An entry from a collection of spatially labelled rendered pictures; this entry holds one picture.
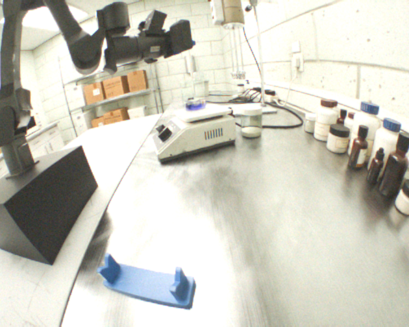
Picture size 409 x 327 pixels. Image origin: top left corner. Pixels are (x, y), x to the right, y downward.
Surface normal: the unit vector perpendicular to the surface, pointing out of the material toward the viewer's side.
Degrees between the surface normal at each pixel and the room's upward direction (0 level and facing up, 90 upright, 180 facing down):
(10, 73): 86
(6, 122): 86
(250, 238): 0
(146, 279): 0
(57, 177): 90
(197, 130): 90
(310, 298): 0
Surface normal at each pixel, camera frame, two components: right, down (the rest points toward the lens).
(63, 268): -0.11, -0.87
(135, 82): 0.17, 0.44
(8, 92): 0.46, -0.24
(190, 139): 0.37, 0.40
